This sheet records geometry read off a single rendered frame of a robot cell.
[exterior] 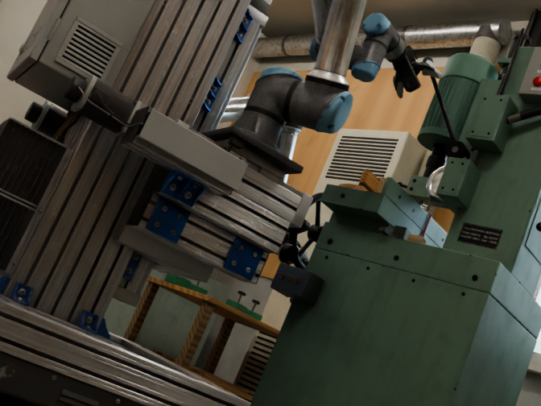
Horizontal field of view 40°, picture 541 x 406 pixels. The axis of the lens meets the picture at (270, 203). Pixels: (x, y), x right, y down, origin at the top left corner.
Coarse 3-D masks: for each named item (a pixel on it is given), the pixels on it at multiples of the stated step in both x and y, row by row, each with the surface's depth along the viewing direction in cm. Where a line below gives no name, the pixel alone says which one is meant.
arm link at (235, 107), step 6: (246, 96) 275; (234, 102) 263; (240, 102) 265; (246, 102) 266; (228, 108) 260; (234, 108) 262; (240, 108) 264; (228, 114) 261; (234, 114) 263; (240, 114) 265; (222, 120) 261; (228, 120) 263; (234, 120) 265
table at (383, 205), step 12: (324, 192) 224; (336, 192) 221; (348, 192) 219; (360, 192) 216; (372, 192) 214; (324, 204) 225; (336, 204) 220; (348, 204) 217; (360, 204) 214; (372, 204) 212; (384, 204) 212; (360, 216) 221; (372, 216) 216; (384, 216) 213; (396, 216) 218; (408, 228) 224
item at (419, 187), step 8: (416, 176) 238; (408, 184) 238; (416, 184) 236; (424, 184) 235; (408, 192) 237; (416, 192) 235; (424, 192) 233; (416, 200) 238; (424, 200) 235; (448, 208) 233
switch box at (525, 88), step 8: (536, 48) 216; (536, 56) 215; (536, 64) 214; (528, 72) 214; (536, 72) 213; (528, 80) 213; (520, 88) 214; (528, 88) 212; (520, 96) 215; (528, 96) 213; (536, 96) 211
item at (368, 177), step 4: (364, 172) 210; (368, 172) 210; (364, 176) 210; (368, 176) 210; (372, 176) 211; (360, 180) 210; (364, 180) 209; (368, 180) 210; (372, 180) 212; (376, 180) 213; (364, 184) 211; (368, 184) 210; (372, 184) 212; (376, 184) 214; (368, 188) 213; (372, 188) 212
